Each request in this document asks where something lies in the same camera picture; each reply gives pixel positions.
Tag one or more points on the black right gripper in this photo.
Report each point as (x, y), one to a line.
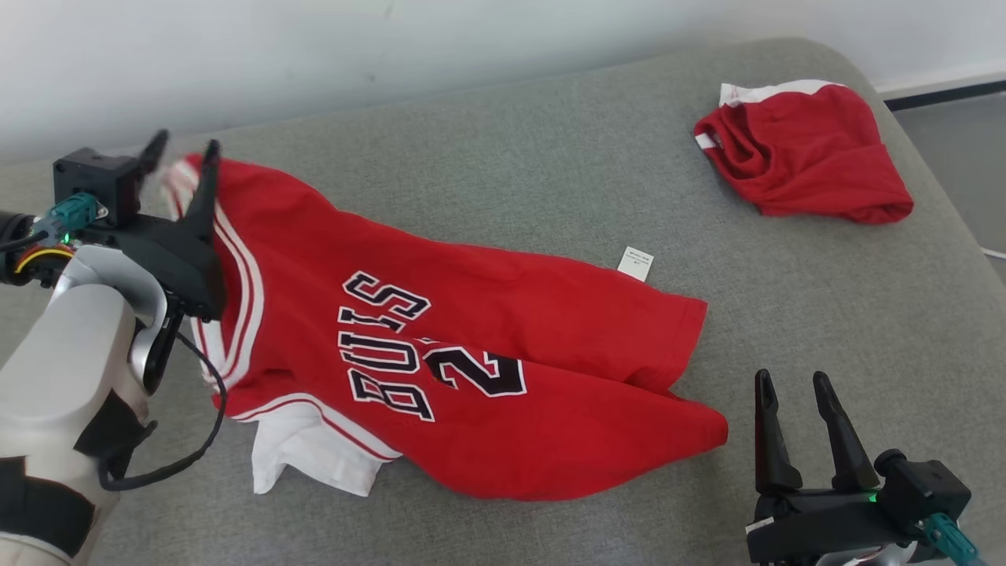
(825, 523)

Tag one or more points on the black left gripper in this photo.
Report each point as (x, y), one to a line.
(173, 259)

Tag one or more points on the red Bulls basketball jersey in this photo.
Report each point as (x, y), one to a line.
(511, 314)
(817, 157)

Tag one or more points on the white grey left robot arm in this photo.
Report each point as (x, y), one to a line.
(71, 369)

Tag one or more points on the grey fabric sofa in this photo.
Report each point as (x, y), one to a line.
(786, 314)

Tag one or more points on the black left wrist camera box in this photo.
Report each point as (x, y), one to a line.
(94, 177)

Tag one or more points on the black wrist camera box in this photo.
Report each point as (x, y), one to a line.
(927, 487)
(94, 177)

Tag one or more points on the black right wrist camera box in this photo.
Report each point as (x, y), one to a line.
(927, 487)

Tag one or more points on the black white wall baseboard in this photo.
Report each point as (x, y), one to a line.
(943, 90)

